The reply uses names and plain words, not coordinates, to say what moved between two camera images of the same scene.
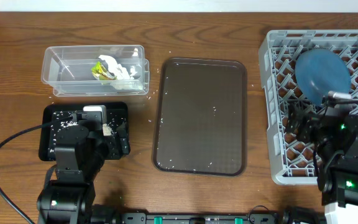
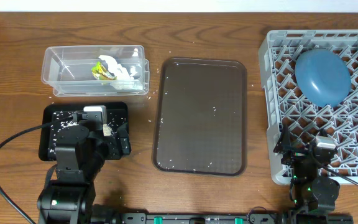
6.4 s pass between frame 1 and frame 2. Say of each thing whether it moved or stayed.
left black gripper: stayed
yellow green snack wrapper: stayed
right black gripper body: moved
